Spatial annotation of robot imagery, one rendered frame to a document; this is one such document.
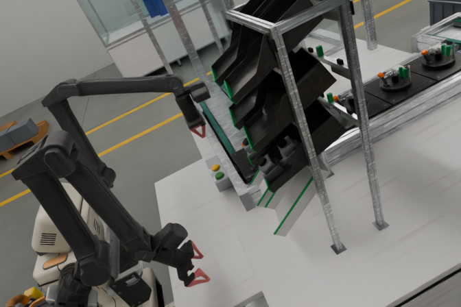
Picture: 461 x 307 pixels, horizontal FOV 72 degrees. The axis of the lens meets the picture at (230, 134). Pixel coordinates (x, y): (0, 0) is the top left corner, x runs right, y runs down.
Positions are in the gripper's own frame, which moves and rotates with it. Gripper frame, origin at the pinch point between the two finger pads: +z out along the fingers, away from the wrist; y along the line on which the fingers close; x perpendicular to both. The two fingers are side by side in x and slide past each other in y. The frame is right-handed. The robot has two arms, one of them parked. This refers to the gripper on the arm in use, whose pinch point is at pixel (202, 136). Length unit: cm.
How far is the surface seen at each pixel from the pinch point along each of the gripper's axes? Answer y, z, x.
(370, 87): 13, 27, -86
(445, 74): -5, 27, -112
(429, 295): -70, 45, -39
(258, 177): -15.8, 19.4, -12.0
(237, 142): 31.3, 31.7, -14.6
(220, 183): 2.7, 28.4, 3.2
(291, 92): -48, -27, -24
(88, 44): 811, 54, 163
